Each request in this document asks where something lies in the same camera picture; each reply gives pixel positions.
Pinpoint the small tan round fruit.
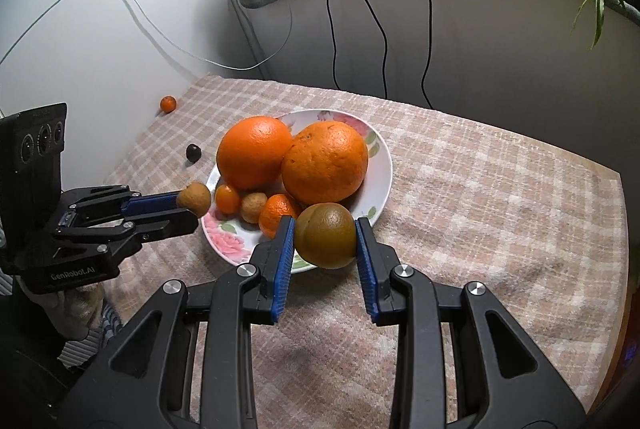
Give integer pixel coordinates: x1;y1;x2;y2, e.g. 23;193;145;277
178;182;212;218
240;192;269;224

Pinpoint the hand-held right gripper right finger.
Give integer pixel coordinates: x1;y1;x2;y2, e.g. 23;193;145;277
355;217;587;429

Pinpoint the small oval kumquat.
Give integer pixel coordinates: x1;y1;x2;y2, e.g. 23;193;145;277
215;184;243;216

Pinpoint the pink plaid cloth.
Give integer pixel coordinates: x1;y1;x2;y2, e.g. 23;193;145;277
102;74;623;429

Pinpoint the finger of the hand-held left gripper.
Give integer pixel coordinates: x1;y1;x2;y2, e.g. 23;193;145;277
131;208;202;245
120;190;188;218

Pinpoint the white floral plate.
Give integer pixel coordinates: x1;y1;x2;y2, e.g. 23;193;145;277
201;109;394;274

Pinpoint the greenish brown round fruit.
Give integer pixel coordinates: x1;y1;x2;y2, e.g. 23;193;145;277
294;203;358;270

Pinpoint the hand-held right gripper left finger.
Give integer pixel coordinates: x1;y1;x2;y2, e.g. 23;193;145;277
57;216;297;429

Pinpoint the grey cable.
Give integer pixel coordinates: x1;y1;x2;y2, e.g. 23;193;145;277
229;0;272;80

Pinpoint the large smooth orange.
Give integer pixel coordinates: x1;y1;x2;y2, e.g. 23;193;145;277
216;115;294;191

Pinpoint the large bumpy orange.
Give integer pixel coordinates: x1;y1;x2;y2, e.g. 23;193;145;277
281;121;370;206

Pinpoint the person's left hand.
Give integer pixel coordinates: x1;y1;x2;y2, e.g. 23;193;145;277
42;284;107;341

